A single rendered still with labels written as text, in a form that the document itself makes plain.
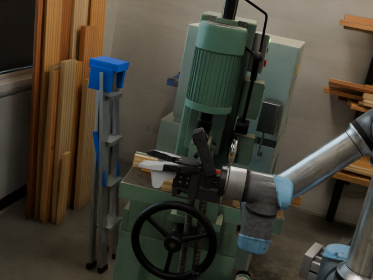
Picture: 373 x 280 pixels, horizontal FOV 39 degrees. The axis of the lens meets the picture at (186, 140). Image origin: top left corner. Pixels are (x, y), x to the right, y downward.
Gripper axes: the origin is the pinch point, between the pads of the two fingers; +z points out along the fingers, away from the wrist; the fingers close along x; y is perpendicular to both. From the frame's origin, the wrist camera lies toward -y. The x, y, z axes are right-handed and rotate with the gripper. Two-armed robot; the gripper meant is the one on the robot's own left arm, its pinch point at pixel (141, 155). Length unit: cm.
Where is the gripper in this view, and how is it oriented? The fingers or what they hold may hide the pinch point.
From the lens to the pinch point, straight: 122.0
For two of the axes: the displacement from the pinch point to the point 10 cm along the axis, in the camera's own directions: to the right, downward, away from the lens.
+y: -1.9, 9.7, 1.6
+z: -9.8, -2.0, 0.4
